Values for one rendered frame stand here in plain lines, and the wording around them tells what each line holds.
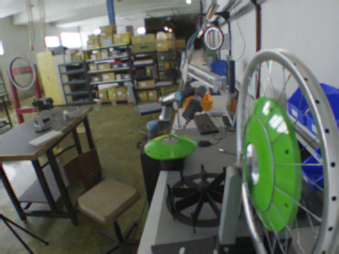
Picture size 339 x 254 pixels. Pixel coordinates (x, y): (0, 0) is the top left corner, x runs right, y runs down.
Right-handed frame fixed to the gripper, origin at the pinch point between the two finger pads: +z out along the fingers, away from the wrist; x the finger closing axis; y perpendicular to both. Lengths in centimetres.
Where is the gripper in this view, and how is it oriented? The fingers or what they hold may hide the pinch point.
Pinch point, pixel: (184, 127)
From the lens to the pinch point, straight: 137.6
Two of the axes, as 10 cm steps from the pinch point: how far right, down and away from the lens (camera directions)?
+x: 7.6, 1.7, -6.3
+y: -4.5, -5.7, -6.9
